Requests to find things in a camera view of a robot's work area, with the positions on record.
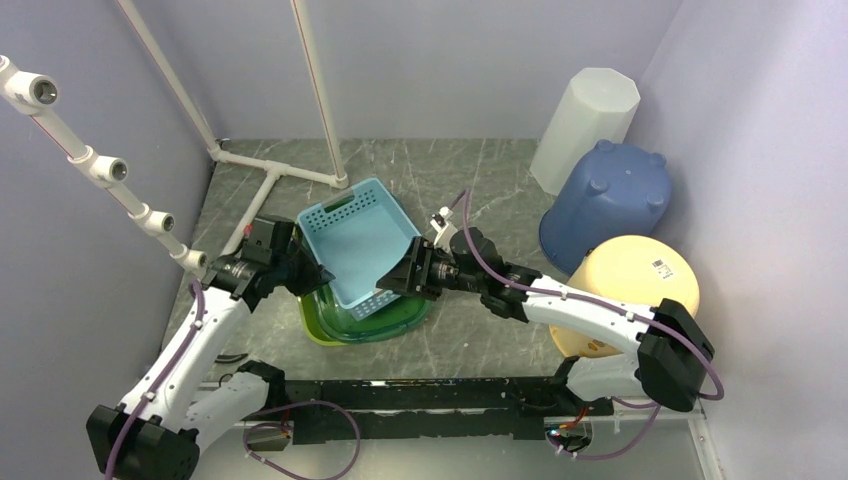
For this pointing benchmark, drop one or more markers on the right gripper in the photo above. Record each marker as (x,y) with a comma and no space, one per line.
(405,279)

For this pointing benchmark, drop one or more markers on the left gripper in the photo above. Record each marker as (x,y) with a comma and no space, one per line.
(315,274)

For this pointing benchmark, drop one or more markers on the light blue perforated basket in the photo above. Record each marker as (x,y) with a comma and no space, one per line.
(358,235)

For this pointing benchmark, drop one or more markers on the blue bucket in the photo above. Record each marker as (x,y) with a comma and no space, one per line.
(615,189)

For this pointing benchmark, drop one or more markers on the cream cartoon bucket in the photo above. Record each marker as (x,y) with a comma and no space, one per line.
(638,269)

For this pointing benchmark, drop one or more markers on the white octagonal bin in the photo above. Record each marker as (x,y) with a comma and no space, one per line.
(598,104)

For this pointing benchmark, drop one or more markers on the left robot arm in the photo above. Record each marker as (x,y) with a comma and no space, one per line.
(159,430)

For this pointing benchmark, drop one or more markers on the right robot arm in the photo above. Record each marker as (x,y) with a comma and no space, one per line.
(662,353)

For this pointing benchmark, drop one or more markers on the lime green basket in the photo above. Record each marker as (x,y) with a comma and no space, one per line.
(310,323)

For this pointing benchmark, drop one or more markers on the dark green basket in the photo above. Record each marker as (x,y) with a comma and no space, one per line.
(393,320)

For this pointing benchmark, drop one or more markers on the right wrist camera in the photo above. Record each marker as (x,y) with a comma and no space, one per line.
(444,228)

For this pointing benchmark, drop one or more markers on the black flat handle piece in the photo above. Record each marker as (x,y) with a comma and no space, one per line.
(230,359)

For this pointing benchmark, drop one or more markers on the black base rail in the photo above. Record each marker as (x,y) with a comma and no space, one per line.
(521,408)

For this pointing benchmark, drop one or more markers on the white PVC pipe frame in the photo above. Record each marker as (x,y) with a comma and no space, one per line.
(115,107)

